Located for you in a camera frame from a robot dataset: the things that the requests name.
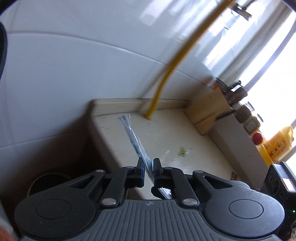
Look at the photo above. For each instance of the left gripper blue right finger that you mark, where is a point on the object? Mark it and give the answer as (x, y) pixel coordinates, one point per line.
(157, 171)

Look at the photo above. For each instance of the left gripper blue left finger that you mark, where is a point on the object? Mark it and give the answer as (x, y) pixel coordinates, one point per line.
(139, 173)

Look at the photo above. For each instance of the clear blue plastic wrapper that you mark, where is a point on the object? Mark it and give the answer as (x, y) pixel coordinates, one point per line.
(161, 193)

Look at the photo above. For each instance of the black trash bin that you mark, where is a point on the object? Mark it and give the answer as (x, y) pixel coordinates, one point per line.
(44, 182)

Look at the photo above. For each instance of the black kitchen scissors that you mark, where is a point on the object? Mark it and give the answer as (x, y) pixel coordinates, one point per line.
(225, 114)

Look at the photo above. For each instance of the wooden knife block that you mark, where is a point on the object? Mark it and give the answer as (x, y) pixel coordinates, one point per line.
(204, 113)

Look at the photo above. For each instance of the glass jar dark contents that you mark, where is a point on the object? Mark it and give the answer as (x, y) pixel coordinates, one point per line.
(244, 112)

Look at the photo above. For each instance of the glass jar pale contents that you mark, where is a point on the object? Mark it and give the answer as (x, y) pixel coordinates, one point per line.
(251, 125)

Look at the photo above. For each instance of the red tomato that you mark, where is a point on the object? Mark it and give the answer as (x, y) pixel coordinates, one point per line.
(257, 138)

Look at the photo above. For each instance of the yellow detergent jug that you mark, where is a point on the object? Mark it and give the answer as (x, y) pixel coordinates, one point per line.
(279, 145)

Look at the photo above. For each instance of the wooden handled knife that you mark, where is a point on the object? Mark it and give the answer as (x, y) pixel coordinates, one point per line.
(236, 96)

